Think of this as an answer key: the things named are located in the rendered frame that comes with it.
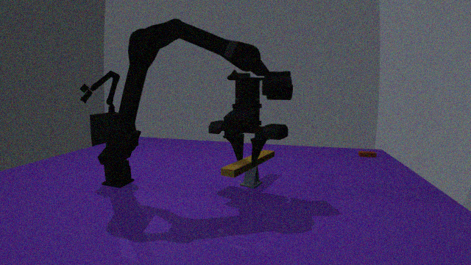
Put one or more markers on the olive-yellow rectangular bar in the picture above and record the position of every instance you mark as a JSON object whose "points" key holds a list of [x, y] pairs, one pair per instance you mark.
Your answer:
{"points": [[244, 165]]}

